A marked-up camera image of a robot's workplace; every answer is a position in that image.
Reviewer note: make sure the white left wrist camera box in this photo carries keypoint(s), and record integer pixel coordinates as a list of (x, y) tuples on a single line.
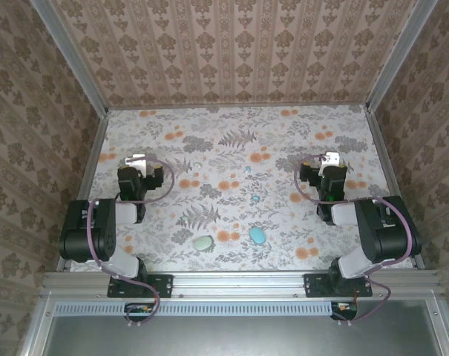
[(135, 163)]

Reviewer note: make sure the pale mint earbud charging case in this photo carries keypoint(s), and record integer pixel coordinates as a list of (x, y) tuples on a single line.
[(202, 243)]

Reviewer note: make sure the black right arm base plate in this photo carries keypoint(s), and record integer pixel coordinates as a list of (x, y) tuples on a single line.
[(315, 285)]

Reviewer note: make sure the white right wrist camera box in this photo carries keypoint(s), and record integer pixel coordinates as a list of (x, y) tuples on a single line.
[(330, 161)]

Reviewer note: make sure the grey sheet metal panel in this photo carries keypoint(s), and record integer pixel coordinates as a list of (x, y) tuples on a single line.
[(246, 337)]

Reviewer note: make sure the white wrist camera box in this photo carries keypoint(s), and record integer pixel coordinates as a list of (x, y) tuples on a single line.
[(330, 161), (135, 163)]

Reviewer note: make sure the floral patterned table cover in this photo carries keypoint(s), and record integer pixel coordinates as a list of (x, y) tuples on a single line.
[(320, 122)]

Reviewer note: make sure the long aluminium mounting rail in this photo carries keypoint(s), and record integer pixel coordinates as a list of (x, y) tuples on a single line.
[(239, 283)]

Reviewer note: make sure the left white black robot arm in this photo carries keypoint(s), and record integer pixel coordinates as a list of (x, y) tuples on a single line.
[(101, 230)]

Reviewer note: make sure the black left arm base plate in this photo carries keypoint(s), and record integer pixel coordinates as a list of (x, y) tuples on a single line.
[(161, 285)]

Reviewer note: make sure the aluminium table side rail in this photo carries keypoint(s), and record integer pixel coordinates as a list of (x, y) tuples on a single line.
[(384, 155), (92, 155)]

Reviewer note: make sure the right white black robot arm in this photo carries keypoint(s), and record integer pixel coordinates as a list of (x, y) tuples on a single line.
[(380, 230)]

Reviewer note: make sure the aluminium corner post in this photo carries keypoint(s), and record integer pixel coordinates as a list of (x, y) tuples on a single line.
[(398, 55), (74, 63)]

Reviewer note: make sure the blue earbud charging case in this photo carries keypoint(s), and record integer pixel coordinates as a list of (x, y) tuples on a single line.
[(257, 236)]

